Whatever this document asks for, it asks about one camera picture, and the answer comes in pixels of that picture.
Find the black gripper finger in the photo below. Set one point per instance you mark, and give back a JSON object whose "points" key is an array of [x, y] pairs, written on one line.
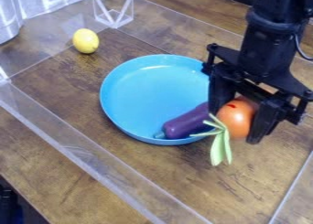
{"points": [[220, 92], [268, 115]]}

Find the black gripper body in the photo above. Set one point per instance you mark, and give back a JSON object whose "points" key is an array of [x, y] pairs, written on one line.
{"points": [[258, 67]]}

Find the orange toy carrot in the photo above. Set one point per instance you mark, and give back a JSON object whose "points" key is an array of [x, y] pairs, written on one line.
{"points": [[230, 125]]}

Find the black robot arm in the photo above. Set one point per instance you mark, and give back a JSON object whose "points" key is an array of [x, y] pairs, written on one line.
{"points": [[282, 9]]}

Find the blue round tray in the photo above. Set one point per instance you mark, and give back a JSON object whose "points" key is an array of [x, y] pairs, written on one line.
{"points": [[149, 90]]}

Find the purple toy eggplant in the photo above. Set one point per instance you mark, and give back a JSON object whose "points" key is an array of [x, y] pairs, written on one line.
{"points": [[185, 124]]}

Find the yellow toy lemon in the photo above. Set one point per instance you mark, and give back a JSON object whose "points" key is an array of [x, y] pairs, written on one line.
{"points": [[85, 41]]}

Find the grey white curtain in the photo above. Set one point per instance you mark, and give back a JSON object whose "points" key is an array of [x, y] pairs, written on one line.
{"points": [[14, 11]]}

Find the clear acrylic enclosure wall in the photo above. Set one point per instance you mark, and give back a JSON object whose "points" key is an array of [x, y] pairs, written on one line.
{"points": [[81, 171]]}

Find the clear acrylic corner bracket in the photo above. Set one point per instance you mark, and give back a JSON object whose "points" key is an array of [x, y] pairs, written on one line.
{"points": [[109, 17]]}

